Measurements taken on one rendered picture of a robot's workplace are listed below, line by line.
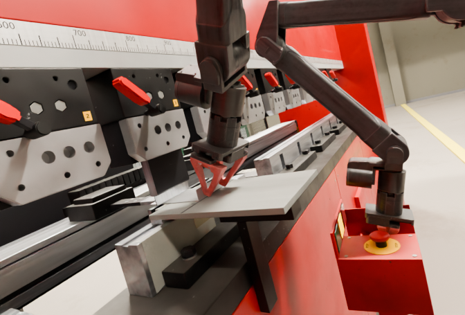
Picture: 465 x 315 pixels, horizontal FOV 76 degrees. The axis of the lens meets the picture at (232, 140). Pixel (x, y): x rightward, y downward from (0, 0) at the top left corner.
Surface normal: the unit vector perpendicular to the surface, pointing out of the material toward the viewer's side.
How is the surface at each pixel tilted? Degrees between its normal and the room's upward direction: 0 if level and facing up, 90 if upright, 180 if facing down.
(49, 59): 90
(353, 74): 90
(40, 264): 90
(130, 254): 90
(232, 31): 116
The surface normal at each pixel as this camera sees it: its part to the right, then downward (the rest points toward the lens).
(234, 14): 0.85, 0.28
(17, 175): 0.84, -0.17
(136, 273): -0.49, 0.21
